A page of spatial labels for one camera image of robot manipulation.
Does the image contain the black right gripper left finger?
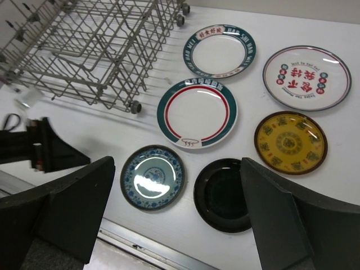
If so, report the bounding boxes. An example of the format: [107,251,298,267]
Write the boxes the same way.
[1,156,115,269]

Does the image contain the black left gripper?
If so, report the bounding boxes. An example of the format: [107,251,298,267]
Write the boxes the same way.
[1,117,91,173]

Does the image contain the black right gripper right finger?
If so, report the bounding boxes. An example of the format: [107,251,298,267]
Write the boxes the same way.
[240,157,359,269]

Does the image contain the black plate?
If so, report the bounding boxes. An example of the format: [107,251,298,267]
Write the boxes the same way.
[193,158,251,233]

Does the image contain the blue floral plate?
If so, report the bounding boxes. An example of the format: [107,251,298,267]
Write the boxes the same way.
[120,145,186,212]

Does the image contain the yellow patterned plate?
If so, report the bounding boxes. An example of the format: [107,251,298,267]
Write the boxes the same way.
[254,111,329,176]

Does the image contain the white plate red characters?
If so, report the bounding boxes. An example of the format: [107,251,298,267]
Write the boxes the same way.
[262,46,352,111]

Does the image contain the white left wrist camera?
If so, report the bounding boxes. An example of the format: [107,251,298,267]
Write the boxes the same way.
[14,87,44,110]

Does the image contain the aluminium table rail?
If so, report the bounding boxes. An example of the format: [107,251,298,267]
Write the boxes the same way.
[0,170,217,270]

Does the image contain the grey wire dish rack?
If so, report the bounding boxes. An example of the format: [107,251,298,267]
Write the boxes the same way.
[1,1,190,114]

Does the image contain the green red ring plate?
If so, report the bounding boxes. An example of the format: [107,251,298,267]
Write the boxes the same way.
[156,78,239,149]

